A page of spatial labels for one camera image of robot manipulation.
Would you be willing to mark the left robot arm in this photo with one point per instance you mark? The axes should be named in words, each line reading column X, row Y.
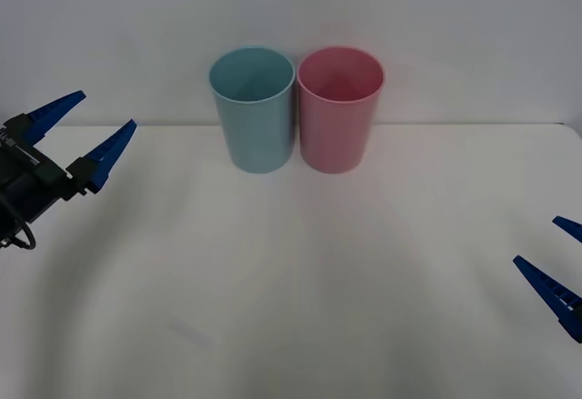
column 7, row 228

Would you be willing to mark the pale blue plastic bin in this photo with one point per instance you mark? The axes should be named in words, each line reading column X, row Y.
column 257, row 135

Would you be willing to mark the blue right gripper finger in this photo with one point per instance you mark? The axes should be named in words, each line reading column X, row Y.
column 572, row 227
column 557, row 292

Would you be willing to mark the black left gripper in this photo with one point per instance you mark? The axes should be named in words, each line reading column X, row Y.
column 27, row 176

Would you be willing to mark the pink plastic bin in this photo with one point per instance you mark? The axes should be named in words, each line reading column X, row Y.
column 334, row 137

